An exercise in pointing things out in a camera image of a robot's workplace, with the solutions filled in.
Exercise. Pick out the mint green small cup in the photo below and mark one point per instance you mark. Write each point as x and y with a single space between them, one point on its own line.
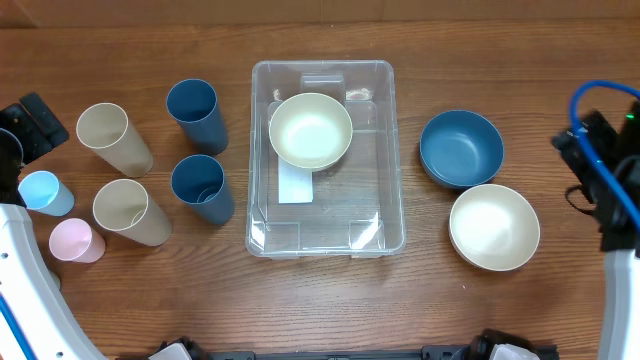
55 279

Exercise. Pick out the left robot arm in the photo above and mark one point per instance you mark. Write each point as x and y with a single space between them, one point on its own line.
31 302

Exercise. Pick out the pink small cup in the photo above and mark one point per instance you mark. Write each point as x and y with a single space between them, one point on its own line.
74 240

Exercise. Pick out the beige tall cup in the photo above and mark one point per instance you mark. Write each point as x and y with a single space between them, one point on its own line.
106 129
124 206

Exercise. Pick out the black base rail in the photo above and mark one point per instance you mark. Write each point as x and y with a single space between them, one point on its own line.
436 352

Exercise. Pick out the cream bowl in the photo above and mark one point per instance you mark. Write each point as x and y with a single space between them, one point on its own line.
493 227
311 131

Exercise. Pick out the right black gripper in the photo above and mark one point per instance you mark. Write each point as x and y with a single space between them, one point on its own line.
570 147

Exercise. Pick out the dark blue bowl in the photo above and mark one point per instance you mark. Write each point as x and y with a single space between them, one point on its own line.
460 149

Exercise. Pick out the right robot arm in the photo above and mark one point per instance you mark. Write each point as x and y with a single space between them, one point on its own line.
619 151

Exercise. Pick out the clear plastic storage bin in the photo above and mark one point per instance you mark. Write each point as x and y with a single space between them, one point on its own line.
325 172

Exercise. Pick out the white label in bin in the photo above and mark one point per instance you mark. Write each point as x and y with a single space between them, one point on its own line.
295 184

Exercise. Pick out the light blue small cup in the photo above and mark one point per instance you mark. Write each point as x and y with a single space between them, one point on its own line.
43 192

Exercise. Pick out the dark blue tall cup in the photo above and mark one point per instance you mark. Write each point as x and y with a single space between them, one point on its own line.
194 104
200 182

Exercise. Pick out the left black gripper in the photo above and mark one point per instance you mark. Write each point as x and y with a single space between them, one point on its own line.
37 140

